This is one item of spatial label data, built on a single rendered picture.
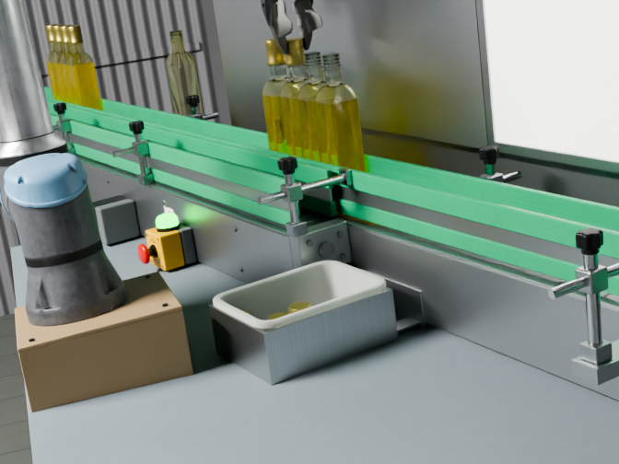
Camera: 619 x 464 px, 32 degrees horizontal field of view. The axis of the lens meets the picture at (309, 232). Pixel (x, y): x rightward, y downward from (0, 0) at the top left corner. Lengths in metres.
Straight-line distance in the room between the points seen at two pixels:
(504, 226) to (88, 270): 0.60
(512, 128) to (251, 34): 0.84
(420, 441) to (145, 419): 0.39
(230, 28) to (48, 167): 0.91
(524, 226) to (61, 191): 0.66
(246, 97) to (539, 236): 1.14
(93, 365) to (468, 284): 0.54
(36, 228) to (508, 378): 0.70
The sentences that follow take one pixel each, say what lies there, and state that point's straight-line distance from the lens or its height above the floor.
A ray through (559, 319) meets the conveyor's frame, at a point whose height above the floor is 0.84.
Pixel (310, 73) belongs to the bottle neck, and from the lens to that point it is 1.88.
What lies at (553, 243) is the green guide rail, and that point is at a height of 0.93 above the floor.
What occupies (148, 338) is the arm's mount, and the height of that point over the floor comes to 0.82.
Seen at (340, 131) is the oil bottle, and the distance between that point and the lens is 1.83.
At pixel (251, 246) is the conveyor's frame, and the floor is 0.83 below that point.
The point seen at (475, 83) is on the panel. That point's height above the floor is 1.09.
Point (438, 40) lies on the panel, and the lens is 1.79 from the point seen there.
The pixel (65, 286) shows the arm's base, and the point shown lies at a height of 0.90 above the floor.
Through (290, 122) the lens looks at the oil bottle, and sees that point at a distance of 1.94.
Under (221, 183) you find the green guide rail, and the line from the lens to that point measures 1.99.
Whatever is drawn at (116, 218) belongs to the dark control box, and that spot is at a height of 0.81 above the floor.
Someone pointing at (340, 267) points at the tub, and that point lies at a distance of 1.71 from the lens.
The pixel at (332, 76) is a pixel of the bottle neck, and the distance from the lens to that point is 1.83.
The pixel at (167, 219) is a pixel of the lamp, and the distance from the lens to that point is 2.10.
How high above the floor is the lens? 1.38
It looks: 17 degrees down
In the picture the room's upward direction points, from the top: 8 degrees counter-clockwise
